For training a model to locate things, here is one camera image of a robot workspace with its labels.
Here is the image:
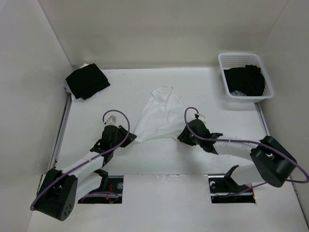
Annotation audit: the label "right aluminium table rail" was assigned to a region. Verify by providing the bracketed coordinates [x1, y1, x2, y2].
[254, 103, 270, 135]

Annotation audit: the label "grey garment in basket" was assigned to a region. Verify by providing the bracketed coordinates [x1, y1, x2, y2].
[230, 90, 247, 97]

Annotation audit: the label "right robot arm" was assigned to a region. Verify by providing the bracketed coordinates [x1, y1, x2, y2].
[177, 119, 295, 191]

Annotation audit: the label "folded black tank top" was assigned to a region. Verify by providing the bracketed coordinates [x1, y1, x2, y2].
[66, 63, 111, 100]

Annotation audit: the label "left aluminium table rail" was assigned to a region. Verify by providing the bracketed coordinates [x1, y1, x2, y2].
[36, 95, 72, 194]

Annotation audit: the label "white plastic laundry basket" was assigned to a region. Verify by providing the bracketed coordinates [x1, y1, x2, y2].
[218, 52, 274, 103]

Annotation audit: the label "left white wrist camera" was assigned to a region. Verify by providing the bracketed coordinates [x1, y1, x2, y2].
[104, 116, 117, 127]

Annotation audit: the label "black tank top in basket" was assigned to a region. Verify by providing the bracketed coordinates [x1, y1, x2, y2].
[224, 65, 265, 97]

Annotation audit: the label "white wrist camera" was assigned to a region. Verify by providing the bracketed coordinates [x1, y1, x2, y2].
[195, 113, 206, 121]
[104, 116, 117, 127]

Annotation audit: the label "aluminium table rail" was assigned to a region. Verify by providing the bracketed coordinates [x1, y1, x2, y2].
[36, 95, 72, 194]
[254, 103, 270, 135]

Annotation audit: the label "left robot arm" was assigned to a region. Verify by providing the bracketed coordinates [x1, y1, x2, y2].
[30, 125, 137, 221]

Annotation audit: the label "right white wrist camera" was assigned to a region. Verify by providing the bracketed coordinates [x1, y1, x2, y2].
[195, 113, 206, 121]

